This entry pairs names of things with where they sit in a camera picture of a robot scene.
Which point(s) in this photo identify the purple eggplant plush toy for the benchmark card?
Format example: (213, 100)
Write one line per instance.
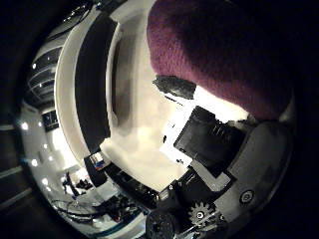
(216, 49)

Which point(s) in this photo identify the black panel with white print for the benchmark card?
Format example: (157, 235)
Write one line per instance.
(136, 189)

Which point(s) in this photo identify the white bin with black interior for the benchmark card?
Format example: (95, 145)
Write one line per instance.
(66, 99)

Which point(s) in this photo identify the dark wall window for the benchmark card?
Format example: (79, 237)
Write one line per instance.
(50, 121)

